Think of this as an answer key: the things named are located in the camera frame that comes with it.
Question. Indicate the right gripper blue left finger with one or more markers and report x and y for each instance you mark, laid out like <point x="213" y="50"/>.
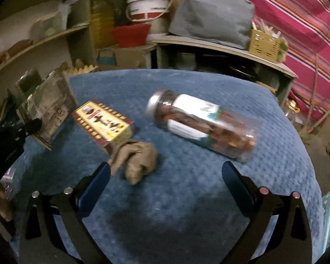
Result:
<point x="40" y="240"/>

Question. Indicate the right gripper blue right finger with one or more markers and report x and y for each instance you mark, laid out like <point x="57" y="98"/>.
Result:
<point x="290" y="241"/>

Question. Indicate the person's hand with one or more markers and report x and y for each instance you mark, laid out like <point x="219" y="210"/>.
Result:
<point x="5" y="211"/>

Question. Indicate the purple beads plastic bag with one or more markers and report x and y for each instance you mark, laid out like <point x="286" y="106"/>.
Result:
<point x="7" y="182"/>

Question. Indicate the yellow red carton box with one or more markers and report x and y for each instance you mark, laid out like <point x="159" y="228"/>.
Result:
<point x="106" y="126"/>

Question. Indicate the yellow egg carton tray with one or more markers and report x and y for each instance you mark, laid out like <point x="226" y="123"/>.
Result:
<point x="79" y="69"/>

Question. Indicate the wooden shelf unit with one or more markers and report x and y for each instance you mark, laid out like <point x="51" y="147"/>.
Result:
<point x="18" y="53"/>

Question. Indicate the blue quilted table cloth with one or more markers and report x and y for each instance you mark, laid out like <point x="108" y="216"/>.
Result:
<point x="183" y="211"/>

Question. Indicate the clear plastic storage box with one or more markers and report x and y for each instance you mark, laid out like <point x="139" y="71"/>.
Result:
<point x="46" y="26"/>

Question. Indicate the clear jar of dried fruit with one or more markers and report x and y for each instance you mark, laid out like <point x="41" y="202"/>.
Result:
<point x="204" y="123"/>

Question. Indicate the yellow cap oil bottle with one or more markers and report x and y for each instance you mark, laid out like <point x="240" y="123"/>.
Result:
<point x="293" y="112"/>

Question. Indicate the large oil jug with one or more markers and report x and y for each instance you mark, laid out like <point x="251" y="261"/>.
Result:
<point x="102" y="23"/>

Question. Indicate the grey side table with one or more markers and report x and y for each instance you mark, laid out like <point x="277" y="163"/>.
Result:
<point x="181" y="53"/>

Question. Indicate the white plastic bucket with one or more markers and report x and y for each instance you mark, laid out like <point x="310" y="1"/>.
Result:
<point x="154" y="12"/>

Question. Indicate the green leafy vegetable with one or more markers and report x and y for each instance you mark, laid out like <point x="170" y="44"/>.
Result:
<point x="283" y="50"/>

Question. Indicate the yellow plastic utensil basket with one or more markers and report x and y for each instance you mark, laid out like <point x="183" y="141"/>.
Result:
<point x="264" y="41"/>

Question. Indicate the red striped curtain cloth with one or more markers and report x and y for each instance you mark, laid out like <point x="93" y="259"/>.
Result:
<point x="305" y="24"/>

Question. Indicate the grey fabric cover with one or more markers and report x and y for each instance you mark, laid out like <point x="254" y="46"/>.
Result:
<point x="224" y="22"/>

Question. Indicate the broom with wooden handle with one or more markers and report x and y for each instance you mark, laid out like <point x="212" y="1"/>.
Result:
<point x="306" y="132"/>

